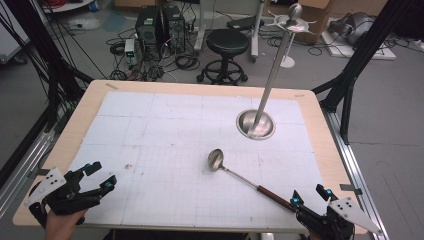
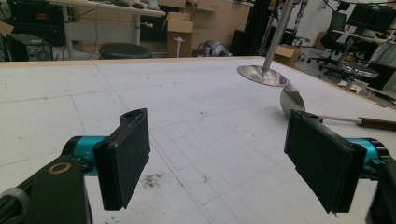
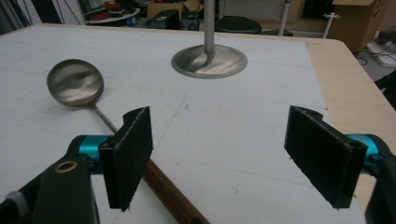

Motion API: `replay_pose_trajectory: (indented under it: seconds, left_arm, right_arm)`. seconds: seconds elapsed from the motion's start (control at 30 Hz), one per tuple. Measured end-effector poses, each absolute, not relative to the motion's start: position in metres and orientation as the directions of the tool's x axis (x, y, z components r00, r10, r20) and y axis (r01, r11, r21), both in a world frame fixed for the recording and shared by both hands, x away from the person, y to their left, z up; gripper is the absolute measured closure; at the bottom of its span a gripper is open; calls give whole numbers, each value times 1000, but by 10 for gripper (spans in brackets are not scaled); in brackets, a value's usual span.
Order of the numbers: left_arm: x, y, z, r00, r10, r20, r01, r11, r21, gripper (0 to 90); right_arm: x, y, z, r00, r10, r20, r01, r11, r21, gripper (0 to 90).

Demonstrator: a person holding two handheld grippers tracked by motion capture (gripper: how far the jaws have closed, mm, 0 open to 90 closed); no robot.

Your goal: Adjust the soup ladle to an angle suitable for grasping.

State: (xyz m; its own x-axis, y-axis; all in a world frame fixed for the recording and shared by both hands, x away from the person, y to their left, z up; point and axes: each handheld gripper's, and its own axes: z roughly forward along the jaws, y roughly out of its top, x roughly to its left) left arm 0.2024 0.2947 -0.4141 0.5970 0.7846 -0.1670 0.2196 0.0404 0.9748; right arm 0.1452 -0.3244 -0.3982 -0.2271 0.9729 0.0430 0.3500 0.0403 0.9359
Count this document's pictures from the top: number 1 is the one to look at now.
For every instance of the white desk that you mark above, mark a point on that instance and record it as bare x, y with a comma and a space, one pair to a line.
257, 30

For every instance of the aluminium rail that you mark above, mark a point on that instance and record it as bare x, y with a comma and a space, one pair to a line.
353, 166
23, 166

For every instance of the white grid mat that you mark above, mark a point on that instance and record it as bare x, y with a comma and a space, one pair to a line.
160, 133

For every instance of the black round stool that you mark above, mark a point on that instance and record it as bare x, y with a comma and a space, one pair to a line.
227, 41

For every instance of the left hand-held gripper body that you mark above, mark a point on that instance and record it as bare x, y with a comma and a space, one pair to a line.
58, 200

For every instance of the white flat board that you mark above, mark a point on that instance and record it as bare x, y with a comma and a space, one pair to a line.
383, 53

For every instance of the white floor stand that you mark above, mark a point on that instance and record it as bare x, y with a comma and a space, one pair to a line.
287, 61

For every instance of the black metal frame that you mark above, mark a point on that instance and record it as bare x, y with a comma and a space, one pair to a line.
356, 63
53, 66

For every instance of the black flat case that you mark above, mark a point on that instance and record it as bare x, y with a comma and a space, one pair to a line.
241, 22

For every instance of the large cardboard box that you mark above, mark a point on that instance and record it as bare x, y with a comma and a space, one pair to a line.
316, 20

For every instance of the grey bag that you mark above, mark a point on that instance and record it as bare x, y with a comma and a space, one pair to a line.
356, 26

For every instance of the person's left hand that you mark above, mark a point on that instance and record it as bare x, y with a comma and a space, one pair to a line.
61, 226

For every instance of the black computer tower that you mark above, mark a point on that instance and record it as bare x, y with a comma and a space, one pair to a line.
148, 26
174, 26

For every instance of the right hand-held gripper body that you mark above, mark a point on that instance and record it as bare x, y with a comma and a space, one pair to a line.
333, 223

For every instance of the person's right hand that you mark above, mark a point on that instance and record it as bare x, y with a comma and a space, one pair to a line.
313, 236

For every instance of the silver metal ladle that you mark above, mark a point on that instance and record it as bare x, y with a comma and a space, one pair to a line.
256, 125

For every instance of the small grey power supply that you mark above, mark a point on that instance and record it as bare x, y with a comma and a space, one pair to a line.
130, 50

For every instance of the small cardboard box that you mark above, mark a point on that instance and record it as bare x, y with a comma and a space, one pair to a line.
133, 2

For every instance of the white round table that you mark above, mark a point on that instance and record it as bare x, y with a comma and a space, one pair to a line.
71, 6

